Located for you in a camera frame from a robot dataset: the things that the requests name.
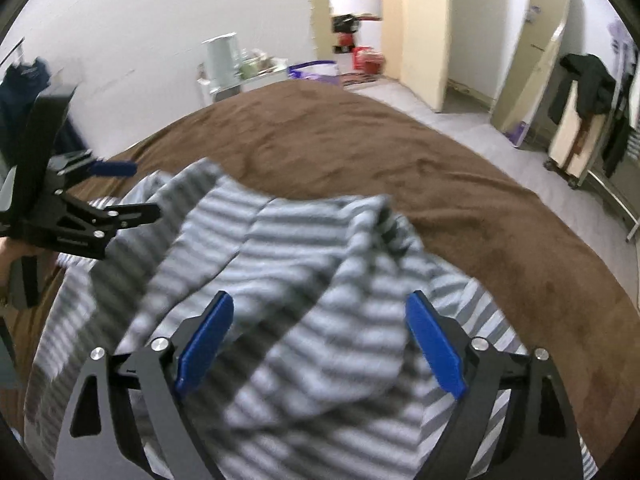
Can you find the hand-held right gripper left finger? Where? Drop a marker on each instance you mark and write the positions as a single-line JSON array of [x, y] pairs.
[[205, 345]]

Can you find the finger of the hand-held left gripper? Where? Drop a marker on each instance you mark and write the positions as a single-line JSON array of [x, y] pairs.
[[117, 168], [135, 212]]

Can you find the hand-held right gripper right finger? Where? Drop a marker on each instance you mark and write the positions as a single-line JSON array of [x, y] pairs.
[[435, 345]]

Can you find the grey striped sweater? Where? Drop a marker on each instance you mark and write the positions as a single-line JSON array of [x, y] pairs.
[[310, 270]]

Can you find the metal clothes rack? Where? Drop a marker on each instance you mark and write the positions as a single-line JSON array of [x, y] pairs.
[[607, 190]]

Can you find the hanging clothes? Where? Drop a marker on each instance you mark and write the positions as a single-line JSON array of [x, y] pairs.
[[622, 130]]

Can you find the person's left hand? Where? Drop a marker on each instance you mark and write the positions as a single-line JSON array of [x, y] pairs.
[[6, 255]]

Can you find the dark blue garment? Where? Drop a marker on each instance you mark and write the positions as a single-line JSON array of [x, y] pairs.
[[22, 90]]

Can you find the pale green appliance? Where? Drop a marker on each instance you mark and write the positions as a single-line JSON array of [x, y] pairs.
[[220, 57]]

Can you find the white side cabinet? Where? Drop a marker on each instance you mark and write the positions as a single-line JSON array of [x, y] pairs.
[[260, 85]]

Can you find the clutter of small containers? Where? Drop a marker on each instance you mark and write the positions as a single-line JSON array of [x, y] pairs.
[[257, 62]]

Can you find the brown blanket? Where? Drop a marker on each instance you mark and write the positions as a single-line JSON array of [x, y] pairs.
[[375, 150]]

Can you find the purple plastic bag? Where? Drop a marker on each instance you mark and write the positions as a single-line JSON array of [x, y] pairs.
[[315, 70]]

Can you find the purple box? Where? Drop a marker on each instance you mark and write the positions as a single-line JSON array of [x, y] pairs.
[[515, 132]]

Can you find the patterned doormat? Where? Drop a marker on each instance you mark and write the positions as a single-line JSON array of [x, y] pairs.
[[360, 79]]

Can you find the red and black appliance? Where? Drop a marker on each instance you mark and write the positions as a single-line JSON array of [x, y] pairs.
[[347, 30]]

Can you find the red bag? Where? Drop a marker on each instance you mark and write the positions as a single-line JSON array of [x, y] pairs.
[[367, 59]]

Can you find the standing mirror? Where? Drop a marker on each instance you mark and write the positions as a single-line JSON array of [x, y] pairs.
[[530, 55]]

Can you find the black jacket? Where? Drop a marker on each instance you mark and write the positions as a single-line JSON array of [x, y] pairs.
[[590, 80]]

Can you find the cream door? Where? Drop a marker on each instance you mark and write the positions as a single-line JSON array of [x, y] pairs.
[[420, 30]]

